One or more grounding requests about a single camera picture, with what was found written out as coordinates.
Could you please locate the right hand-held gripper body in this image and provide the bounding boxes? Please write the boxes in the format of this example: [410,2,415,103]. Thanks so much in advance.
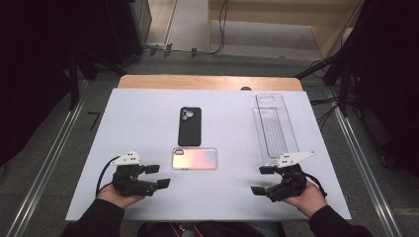
[266,150,316,203]

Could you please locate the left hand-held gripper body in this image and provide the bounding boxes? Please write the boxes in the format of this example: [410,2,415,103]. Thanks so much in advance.
[111,150,160,198]

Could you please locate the iridescent phone case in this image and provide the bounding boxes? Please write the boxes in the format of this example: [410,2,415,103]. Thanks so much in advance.
[171,146,218,171]

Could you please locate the clear plastic tray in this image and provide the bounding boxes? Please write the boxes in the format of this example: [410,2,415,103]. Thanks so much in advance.
[252,93,300,166]

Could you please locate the black phone case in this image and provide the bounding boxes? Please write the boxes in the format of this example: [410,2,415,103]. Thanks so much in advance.
[177,106,203,147]

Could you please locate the person's left hand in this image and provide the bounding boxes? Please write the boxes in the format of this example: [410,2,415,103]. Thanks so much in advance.
[97,183,146,210]

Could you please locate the person's right hand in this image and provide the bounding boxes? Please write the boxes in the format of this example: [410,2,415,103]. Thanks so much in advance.
[281,179,329,219]

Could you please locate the white table board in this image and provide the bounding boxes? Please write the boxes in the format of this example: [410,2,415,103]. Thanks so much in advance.
[64,87,352,222]

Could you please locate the wooden table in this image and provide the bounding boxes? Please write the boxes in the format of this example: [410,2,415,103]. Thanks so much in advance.
[117,74,304,93]

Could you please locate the black metal stand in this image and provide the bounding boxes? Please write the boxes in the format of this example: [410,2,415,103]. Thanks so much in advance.
[293,48,364,118]
[65,45,127,112]

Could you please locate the dark cabinet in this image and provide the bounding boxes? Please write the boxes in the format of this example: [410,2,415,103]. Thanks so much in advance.
[105,0,153,65]

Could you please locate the black curtain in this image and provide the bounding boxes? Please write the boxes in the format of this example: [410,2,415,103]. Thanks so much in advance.
[0,0,110,167]
[342,0,419,177]

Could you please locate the light wooden shelf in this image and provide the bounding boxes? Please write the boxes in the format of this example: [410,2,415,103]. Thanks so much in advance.
[207,0,366,60]

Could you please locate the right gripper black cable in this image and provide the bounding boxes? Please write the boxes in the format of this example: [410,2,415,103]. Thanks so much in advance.
[304,172,328,198]

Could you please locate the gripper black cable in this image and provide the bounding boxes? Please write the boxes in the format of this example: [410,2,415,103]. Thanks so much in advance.
[304,172,328,198]
[95,155,122,198]

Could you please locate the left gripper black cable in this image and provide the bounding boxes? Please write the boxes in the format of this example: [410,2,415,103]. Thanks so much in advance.
[95,155,122,198]

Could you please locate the aluminium floor rail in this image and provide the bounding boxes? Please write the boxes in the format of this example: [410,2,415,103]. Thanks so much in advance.
[324,86,403,237]
[6,80,89,237]

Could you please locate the black floor cables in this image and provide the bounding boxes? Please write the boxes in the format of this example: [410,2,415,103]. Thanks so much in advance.
[309,96,341,131]

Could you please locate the black hanging cables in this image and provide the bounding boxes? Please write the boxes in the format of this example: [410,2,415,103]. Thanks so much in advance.
[209,0,230,55]

